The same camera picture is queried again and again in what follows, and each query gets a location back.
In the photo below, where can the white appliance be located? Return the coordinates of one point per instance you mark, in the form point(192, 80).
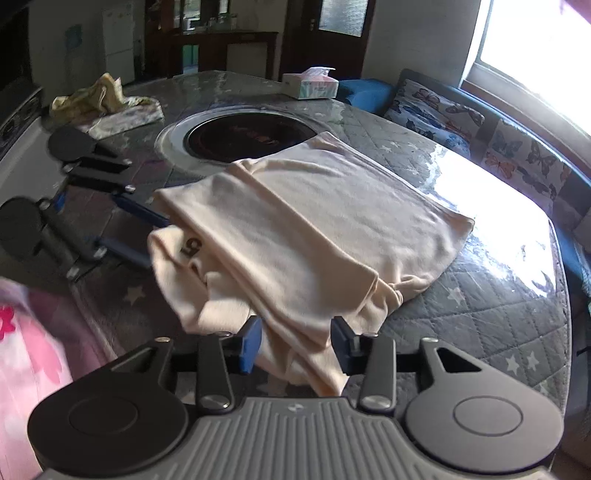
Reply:
point(21, 134)

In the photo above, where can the window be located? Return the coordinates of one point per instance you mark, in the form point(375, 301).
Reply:
point(531, 50)

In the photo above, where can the dark wooden cabinet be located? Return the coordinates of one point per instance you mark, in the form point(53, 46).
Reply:
point(221, 46)

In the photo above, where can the blue sofa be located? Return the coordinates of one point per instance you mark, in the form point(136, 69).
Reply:
point(367, 94)

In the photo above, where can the dark wooden door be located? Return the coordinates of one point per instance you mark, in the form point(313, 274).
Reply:
point(337, 41)

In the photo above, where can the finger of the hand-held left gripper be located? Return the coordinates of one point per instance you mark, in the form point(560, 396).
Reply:
point(121, 251)
point(138, 211)

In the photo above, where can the person's pink floral clothing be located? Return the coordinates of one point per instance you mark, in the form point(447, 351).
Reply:
point(32, 369)

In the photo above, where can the white refrigerator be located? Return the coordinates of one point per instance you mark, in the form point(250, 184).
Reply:
point(117, 46)

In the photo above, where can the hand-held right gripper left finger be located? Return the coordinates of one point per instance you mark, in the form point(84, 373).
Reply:
point(250, 345)

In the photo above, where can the beige shirt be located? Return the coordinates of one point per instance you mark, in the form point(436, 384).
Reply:
point(304, 221)

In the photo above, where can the floral printed cloth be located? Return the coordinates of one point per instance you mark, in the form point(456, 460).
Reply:
point(124, 115)

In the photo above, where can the butterfly print cushion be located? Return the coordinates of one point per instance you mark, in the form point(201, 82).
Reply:
point(431, 115)
point(526, 161)

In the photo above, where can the round built-in hot pot cooker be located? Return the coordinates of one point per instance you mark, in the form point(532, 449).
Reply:
point(217, 138)

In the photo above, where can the yellow crumpled cloth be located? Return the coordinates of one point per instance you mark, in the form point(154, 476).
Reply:
point(90, 98)

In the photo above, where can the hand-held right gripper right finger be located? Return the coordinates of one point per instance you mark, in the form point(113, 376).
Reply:
point(340, 346)

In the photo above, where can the white tissue box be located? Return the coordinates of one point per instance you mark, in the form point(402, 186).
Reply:
point(310, 84)

